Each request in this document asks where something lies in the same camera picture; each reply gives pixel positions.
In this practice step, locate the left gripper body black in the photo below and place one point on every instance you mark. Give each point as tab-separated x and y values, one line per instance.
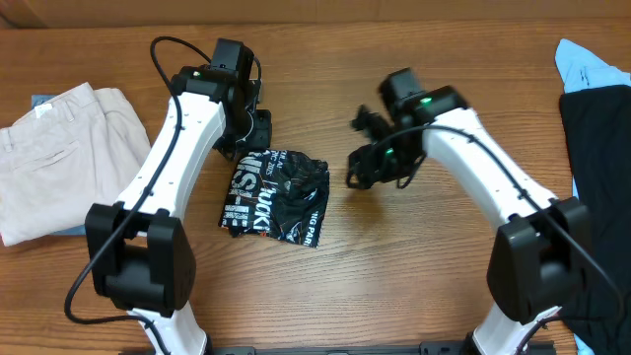
250	133

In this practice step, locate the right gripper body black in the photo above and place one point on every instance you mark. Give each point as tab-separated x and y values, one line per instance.
394	160

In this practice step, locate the black orange patterned t-shirt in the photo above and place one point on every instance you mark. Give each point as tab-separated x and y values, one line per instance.
278	194

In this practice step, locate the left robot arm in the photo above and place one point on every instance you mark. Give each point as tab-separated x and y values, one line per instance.
140	256

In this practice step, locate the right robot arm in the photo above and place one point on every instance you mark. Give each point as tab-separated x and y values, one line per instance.
536	263

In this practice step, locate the folded beige pants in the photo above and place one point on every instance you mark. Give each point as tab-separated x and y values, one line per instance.
82	147

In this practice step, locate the light blue garment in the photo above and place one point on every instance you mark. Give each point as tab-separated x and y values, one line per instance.
586	69

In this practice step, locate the plain black garment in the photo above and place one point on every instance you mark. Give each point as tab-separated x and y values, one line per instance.
604	197

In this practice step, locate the folded blue jeans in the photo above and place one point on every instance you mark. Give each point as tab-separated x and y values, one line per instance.
42	99

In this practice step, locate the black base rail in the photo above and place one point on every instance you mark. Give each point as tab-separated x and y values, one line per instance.
335	351

